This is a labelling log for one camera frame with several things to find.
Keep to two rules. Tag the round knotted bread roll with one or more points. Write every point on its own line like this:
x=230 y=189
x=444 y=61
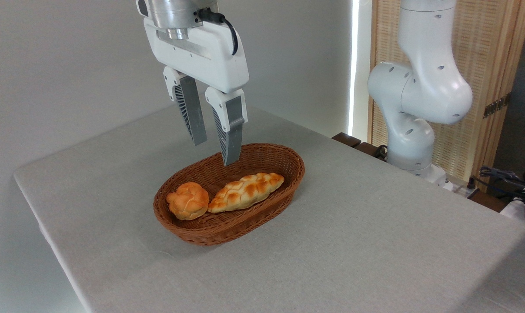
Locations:
x=187 y=201

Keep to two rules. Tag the long braided bread loaf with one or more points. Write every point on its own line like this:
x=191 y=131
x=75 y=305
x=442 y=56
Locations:
x=245 y=191

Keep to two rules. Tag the grey tablecloth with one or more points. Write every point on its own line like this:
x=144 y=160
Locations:
x=353 y=243

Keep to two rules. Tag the white power strip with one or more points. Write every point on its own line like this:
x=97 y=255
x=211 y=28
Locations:
x=461 y=190

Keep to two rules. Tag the brown wicker oval basket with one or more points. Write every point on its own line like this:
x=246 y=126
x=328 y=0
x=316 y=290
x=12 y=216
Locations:
x=227 y=228

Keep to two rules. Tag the bamboo folding screen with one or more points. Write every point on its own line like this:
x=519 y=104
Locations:
x=488 y=52

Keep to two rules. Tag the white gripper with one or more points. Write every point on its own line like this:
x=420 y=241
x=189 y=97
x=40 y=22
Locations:
x=205 y=56

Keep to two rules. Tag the dark wooden block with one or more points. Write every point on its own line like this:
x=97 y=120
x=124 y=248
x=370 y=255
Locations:
x=346 y=139
x=369 y=149

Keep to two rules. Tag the brass screen hinge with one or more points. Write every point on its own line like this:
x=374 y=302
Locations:
x=497 y=105

